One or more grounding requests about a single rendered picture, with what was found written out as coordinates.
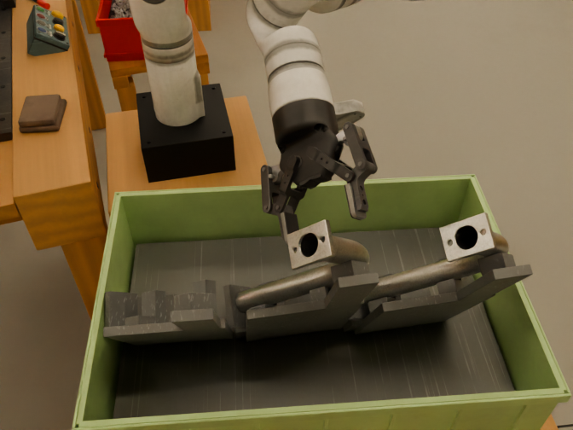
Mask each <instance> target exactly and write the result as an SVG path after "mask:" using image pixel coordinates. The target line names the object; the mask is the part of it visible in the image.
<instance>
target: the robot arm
mask: <svg viewBox="0 0 573 430"><path fill-rule="evenodd" d="M360 1H361V0H247V4H246V20H247V24H248V26H249V28H250V30H251V32H252V35H253V37H254V38H255V40H256V43H257V45H258V47H259V49H260V50H261V52H262V54H263V57H264V64H265V68H266V73H267V79H268V86H269V107H270V112H271V118H272V123H273V128H274V133H275V142H276V145H277V147H278V149H279V150H280V152H281V161H280V164H277V165H275V166H267V165H263V166H262V167H261V187H262V204H263V212H266V213H268V214H272V215H276V216H278V218H279V223H280V228H281V237H282V239H283V241H285V242H286V244H287V245H288V243H287V235H288V234H291V233H292V232H295V231H297V230H299V227H298V218H297V214H294V213H295V211H296V209H297V206H298V203H299V201H300V200H301V199H303V198H304V196H305V193H306V191H307V189H313V188H315V187H316V186H317V185H319V184H320V183H325V182H328V181H330V180H332V176H333V175H334V174H336V175H338V176H339V177H341V178H342V179H344V180H345V181H346V182H347V184H346V185H345V186H344V189H345V193H346V198H347V202H348V207H349V210H350V215H351V217H352V218H354V219H357V220H362V219H364V218H366V217H367V214H366V212H368V200H367V196H366V191H365V188H364V183H365V180H366V179H367V178H368V177H369V176H370V175H371V174H374V173H376V171H377V170H378V167H377V164H376V162H375V159H374V157H373V153H372V150H371V148H370V146H369V143H368V139H367V137H366V134H365V131H364V130H363V128H361V127H360V126H358V125H355V124H353V123H355V122H357V121H358V120H360V119H362V118H363V117H364V116H365V112H364V108H363V105H362V102H359V101H357V100H354V99H353V100H348V101H344V102H333V98H332V94H331V90H330V86H329V83H328V81H327V77H326V74H325V71H324V66H323V62H322V58H321V51H320V47H319V44H318V41H317V38H316V36H315V34H314V33H313V32H312V31H311V30H310V29H308V28H307V27H304V26H296V25H297V24H298V22H299V21H300V19H301V18H302V17H303V16H304V14H305V13H306V12H307V11H308V9H309V10H310V11H312V12H315V13H317V14H325V13H330V12H333V11H335V10H338V9H342V8H345V7H348V6H351V5H353V4H355V3H358V2H360ZM129 4H130V10H131V13H132V17H133V21H134V24H135V26H136V29H137V30H138V31H139V33H140V36H141V41H142V49H143V54H144V58H145V63H146V68H147V72H148V80H149V85H150V90H151V94H152V98H153V108H154V111H155V115H156V118H157V120H158V121H159V122H161V123H162V124H164V125H169V126H184V125H189V124H191V123H193V122H194V121H196V120H197V119H198V118H199V117H203V116H205V109H204V101H203V94H202V86H201V75H200V73H199V71H198V69H197V65H196V58H195V51H194V37H193V28H192V22H191V20H190V18H189V16H188V15H187V14H186V10H185V4H184V0H129ZM342 129H343V130H342ZM340 130H342V131H341V132H340V133H339V131H340ZM344 144H345V145H346V146H349V148H350V151H351V154H352V157H353V160H354V162H355V165H356V166H355V167H354V168H352V167H351V166H348V165H347V164H345V163H344V162H343V161H342V160H340V156H341V154H342V151H343V148H344ZM283 174H284V176H283ZM282 176H283V177H282ZM292 182H294V183H295V184H296V185H297V188H295V189H291V185H292ZM289 197H290V199H289ZM272 198H273V204H272ZM288 199H289V200H288ZM287 201H288V203H287Z"/></svg>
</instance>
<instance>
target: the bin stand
mask: <svg viewBox="0 0 573 430"><path fill-rule="evenodd" d="M188 16H189V18H190V20H191V22H192V28H193V37H194V51H195V58H196V65H197V69H198V71H199V73H200V75H201V85H206V84H209V79H208V73H210V67H209V58H208V54H207V51H206V49H205V46H204V44H203V42H202V40H201V37H200V35H199V32H198V30H197V28H196V26H195V24H194V21H193V18H192V16H191V14H190V13H189V10H188ZM108 65H109V69H110V73H111V76H112V80H113V87H114V89H115V90H117V93H118V97H119V103H120V106H121V111H122V112H123V111H130V110H137V104H136V87H135V83H134V79H133V77H131V74H137V73H146V72H147V68H146V63H145V60H141V61H109V62H108Z"/></svg>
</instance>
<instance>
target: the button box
mask: <svg viewBox="0 0 573 430"><path fill-rule="evenodd" d="M37 7H40V6H38V5H36V4H35V5H34V6H33V9H32V12H31V13H30V16H29V18H28V21H27V23H26V35H27V53H28V54H29V55H34V56H39V55H49V54H54V53H60V52H65V51H68V49H69V47H70V44H69V37H68V30H67V18H66V17H65V16H64V17H63V19H62V20H63V22H64V23H63V25H62V26H63V27H64V29H65V30H64V32H63V33H64V34H66V38H65V39H59V38H57V37H56V36H55V35H54V33H55V31H56V29H54V25H55V24H56V23H54V22H53V19H54V16H53V15H52V14H51V12H52V11H50V10H47V9H45V8H42V7H40V8H42V9H44V12H42V11H39V10H38V9H37ZM37 14H41V15H44V16H45V19H43V18H40V17H39V16H38V15H37ZM38 20H41V21H43V22H44V23H45V24H46V25H45V26H43V25H41V24H39V23H38ZM38 27H42V28H43V29H45V30H46V32H41V31H39V30H38Z"/></svg>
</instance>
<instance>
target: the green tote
mask: <svg viewBox="0 0 573 430"><path fill-rule="evenodd" d="M346 184H347V182H346V181H330V182H325V183H320V184H319V185H317V186H316V187H315V188H313V189H307V191H306V193H305V196H304V198H303V199H301V200H300V201H299V203H298V206H297V209H296V211H295V213H294V214H297V218H298V227H299V229H300V230H301V229H303V228H305V227H308V226H310V225H312V224H315V223H318V222H320V221H322V220H324V219H326V220H329V223H330V227H331V232H332V233H344V232H360V231H376V230H406V229H422V228H438V227H443V226H446V225H449V224H453V223H455V222H458V221H460V220H463V219H466V218H470V217H473V216H476V215H478V214H480V213H483V212H486V213H488V216H489V221H490V224H491V228H492V230H493V231H494V232H496V233H498V234H500V235H501V232H500V230H499V228H498V225H497V223H496V221H495V218H494V216H493V214H492V212H491V210H490V208H489V204H488V202H487V201H486V199H485V196H484V194H483V191H482V189H481V187H480V185H479V182H478V180H477V177H476V176H475V174H466V175H448V176H431V177H399V178H381V179H366V180H365V183H364V188H365V191H366V196H367V200H368V212H366V214H367V217H366V218H364V219H362V220H357V219H354V218H352V217H351V215H350V210H349V207H348V202H347V198H346V193H345V189H344V186H345V185H346ZM267 236H281V228H280V223H279V218H278V216H276V215H272V214H268V213H266V212H263V204H262V187H261V185H246V186H228V187H211V188H194V189H161V190H143V191H127V192H115V193H114V197H113V206H112V211H111V216H110V220H109V225H108V230H107V239H106V244H105V249H104V253H103V259H102V263H101V272H100V277H99V282H98V287H97V291H96V297H95V305H94V310H93V315H92V319H91V325H90V333H89V338H88V343H87V347H86V353H85V357H84V366H83V371H82V375H81V381H80V385H79V390H78V399H77V403H76V409H75V413H74V418H73V423H72V430H540V429H541V427H542V426H543V424H544V423H545V421H546V420H547V418H548V417H549V416H550V415H551V413H552V412H553V410H554V408H555V407H556V405H557V404H558V403H566V402H568V401H569V399H570V398H571V393H570V389H569V388H568V386H567V383H566V381H565V379H564V376H563V374H562V372H561V370H560V367H559V365H558V362H557V360H556V358H555V356H554V354H553V351H552V348H551V346H550V345H549V343H548V340H547V337H546V335H545V333H544V331H543V329H542V326H541V324H540V321H539V319H538V317H537V315H536V313H535V310H534V307H533V305H532V304H531V302H530V298H529V296H528V294H527V292H526V290H525V288H524V285H523V283H522V280H521V281H519V282H517V283H515V284H513V285H511V286H510V287H508V288H505V289H503V290H501V291H500V292H498V293H496V294H495V296H493V297H491V298H490V299H487V300H485V301H484V302H483V305H484V308H485V310H486V313H487V315H488V318H489V321H490V324H491V327H492V329H493V331H494V334H495V338H496V340H497V343H498V346H499V347H500V350H501V354H502V356H503V359H504V362H505V364H506V368H507V370H508V373H509V375H510V377H511V380H512V384H513V386H514V389H515V391H513V392H489V393H477V394H465V395H452V396H440V397H428V398H404V399H391V400H379V401H367V402H354V403H342V404H318V405H305V406H293V407H280V408H267V409H255V410H231V411H219V412H207V413H194V414H182V415H158V416H146V417H133V418H121V419H113V412H114V406H115V399H116V393H117V386H118V380H119V368H120V361H121V355H122V349H123V342H122V341H118V340H113V339H109V338H106V337H103V328H104V327H105V292H109V291H113V292H124V293H129V292H130V285H131V278H132V272H133V265H134V259H135V252H136V244H142V243H158V242H174V241H204V240H220V239H235V238H252V237H267Z"/></svg>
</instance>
